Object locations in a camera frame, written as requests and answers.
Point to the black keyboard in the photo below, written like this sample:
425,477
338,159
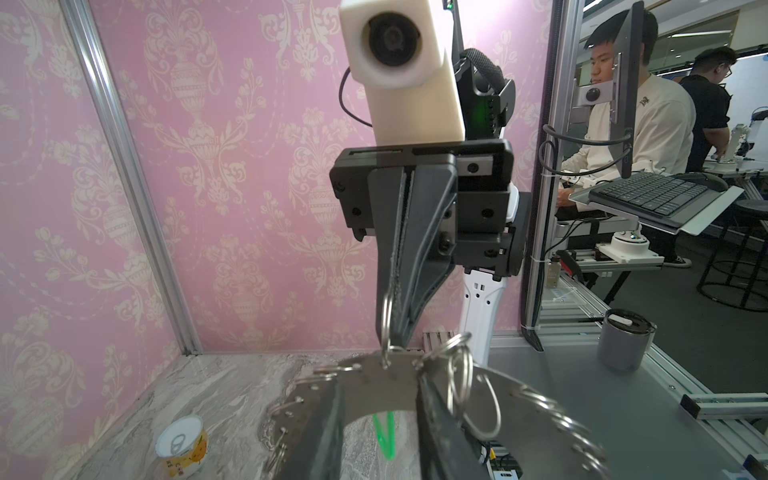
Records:
666,203

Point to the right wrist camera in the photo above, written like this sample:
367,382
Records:
401,52

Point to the yellow can white lid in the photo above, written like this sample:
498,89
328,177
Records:
182,447

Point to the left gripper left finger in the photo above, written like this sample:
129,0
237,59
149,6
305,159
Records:
319,450

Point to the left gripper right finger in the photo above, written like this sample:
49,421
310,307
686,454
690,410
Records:
444,451

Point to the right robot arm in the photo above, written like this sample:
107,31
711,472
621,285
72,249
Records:
487,100

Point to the person in black shirt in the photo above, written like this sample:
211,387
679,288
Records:
711,101

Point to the grey cylindrical cup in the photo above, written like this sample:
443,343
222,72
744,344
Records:
624,339

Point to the black round stool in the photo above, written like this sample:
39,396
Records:
736,281

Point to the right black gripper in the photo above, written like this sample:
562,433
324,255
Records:
461,210

